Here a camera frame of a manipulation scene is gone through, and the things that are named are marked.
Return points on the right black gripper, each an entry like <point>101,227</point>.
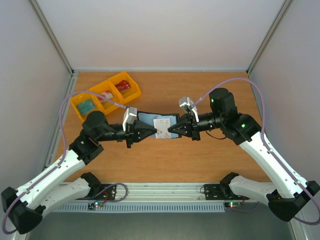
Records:
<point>194,126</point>

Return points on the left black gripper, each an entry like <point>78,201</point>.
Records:
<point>132,132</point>

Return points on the black leather card holder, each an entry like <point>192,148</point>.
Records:
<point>148,118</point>

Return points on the white patterned credit card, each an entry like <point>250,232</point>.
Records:
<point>162,125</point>

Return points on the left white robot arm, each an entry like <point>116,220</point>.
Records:
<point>27,205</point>

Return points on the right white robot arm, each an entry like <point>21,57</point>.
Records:
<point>286,194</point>

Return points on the dark red card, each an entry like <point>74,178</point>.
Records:
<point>122,86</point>

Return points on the white red card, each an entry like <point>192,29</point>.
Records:
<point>104,96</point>

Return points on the teal card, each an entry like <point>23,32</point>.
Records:
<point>85,107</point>

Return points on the yellow bin right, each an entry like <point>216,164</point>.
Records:
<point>128,95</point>

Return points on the yellow bin middle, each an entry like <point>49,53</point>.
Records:
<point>109,105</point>

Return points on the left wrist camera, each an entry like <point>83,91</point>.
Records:
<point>129,117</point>

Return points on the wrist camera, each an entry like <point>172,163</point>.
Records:
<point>187,105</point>
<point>129,117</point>

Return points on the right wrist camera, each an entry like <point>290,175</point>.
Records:
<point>187,105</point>

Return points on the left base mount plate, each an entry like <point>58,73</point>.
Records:
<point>105,192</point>

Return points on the base mount plate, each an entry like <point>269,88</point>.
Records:
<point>105,192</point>
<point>213,191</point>

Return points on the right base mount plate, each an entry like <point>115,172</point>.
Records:
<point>213,191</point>

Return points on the grey slotted cable duct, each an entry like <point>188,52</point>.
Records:
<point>139,207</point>

